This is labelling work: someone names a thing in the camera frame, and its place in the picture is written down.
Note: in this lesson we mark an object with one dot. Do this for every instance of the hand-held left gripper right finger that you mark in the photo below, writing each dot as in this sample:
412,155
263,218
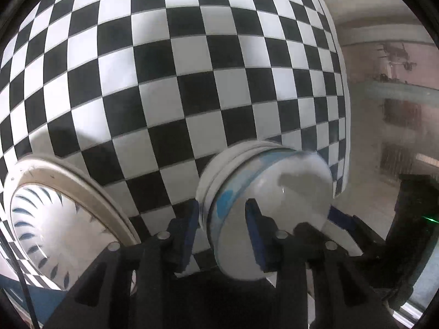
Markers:
257,240

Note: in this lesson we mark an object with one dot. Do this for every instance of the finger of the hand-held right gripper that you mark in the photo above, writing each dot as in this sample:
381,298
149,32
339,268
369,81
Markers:
310,233
346,222

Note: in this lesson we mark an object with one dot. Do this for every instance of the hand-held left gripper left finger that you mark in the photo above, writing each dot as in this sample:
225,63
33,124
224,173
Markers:
187,243

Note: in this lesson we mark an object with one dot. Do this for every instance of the white bowl coloured dots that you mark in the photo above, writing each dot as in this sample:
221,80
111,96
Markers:
274,185

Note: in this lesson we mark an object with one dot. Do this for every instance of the white plate blue leaf rim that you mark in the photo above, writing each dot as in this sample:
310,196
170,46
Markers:
55,226

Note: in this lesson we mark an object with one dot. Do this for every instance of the grey horizontal beam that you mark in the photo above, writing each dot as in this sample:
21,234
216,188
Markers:
398,90

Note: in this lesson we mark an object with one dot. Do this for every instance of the blue cabinet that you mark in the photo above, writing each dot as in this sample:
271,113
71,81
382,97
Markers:
41,305

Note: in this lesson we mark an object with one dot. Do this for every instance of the dark blurred fixture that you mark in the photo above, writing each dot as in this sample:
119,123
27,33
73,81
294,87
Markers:
396,54

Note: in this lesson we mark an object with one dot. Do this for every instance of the black white checkered tablecloth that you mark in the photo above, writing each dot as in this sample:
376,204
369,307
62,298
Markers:
171,75

